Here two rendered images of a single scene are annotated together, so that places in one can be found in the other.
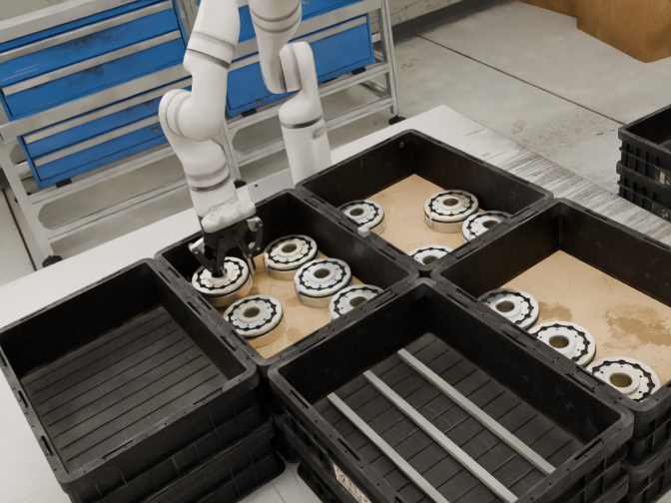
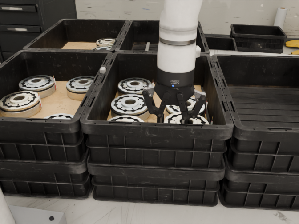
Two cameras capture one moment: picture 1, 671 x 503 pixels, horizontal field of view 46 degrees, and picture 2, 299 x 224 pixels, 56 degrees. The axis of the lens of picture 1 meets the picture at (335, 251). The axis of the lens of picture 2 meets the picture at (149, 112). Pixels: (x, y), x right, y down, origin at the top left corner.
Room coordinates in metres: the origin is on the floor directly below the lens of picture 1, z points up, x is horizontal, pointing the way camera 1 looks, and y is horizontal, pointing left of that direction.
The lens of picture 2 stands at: (1.62, 0.42, 1.23)
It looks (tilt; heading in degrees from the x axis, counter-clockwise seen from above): 32 degrees down; 212
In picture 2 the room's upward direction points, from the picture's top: straight up
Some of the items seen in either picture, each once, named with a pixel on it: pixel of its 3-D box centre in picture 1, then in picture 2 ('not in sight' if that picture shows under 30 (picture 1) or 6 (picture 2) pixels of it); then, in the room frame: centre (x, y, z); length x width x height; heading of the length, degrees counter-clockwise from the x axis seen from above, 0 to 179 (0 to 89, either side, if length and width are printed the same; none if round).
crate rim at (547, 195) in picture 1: (416, 195); (42, 81); (1.21, -0.17, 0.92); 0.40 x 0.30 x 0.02; 28
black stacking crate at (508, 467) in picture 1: (439, 423); (163, 50); (0.72, -0.09, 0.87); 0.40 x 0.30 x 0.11; 28
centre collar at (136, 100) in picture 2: (322, 273); (130, 102); (1.10, 0.03, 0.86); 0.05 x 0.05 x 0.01
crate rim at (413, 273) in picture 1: (280, 268); (159, 85); (1.07, 0.10, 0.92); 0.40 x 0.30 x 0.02; 28
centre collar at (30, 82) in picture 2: (490, 225); (36, 81); (1.15, -0.28, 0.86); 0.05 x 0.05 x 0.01
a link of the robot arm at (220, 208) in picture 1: (216, 195); (177, 47); (1.13, 0.17, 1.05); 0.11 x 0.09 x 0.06; 22
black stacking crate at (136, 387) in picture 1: (125, 380); (276, 106); (0.93, 0.36, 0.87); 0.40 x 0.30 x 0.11; 28
